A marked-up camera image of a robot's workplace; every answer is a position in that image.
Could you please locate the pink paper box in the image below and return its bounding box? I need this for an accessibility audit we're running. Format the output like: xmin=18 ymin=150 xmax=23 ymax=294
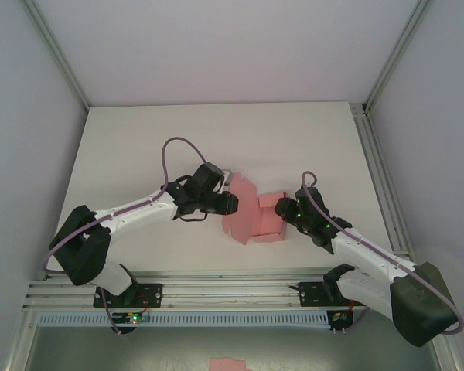
xmin=220 ymin=172 xmax=295 ymax=245

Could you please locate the circuit board with green light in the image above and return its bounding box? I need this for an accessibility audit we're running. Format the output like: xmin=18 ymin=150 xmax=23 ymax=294
xmin=113 ymin=311 xmax=152 ymax=326

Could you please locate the spare flat pink paper sheet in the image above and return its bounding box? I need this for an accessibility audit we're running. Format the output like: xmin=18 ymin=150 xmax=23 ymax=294
xmin=209 ymin=356 xmax=253 ymax=371

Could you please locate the thin black cable loop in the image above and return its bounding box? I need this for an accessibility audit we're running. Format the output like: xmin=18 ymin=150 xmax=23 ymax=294
xmin=176 ymin=210 xmax=209 ymax=224

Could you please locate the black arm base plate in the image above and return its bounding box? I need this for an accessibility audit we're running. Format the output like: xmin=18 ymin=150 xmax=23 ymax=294
xmin=298 ymin=281 xmax=357 ymax=308
xmin=92 ymin=282 xmax=165 ymax=310

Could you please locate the aluminium side frame rail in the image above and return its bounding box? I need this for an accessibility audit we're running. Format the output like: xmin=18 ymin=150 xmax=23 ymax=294
xmin=351 ymin=103 xmax=411 ymax=264

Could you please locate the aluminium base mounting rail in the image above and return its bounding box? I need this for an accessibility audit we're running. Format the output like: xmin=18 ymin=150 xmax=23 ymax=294
xmin=22 ymin=270 xmax=442 ymax=311

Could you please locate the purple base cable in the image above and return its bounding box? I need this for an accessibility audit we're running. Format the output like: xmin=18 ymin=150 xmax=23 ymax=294
xmin=346 ymin=305 xmax=369 ymax=334
xmin=103 ymin=288 xmax=124 ymax=338

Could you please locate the slotted grey cable tray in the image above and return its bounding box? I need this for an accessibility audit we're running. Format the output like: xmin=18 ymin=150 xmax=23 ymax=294
xmin=36 ymin=311 xmax=330 ymax=330

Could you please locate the aluminium corner frame post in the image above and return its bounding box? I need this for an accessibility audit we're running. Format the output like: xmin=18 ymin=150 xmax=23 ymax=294
xmin=362 ymin=0 xmax=431 ymax=116
xmin=24 ymin=0 xmax=90 ymax=112

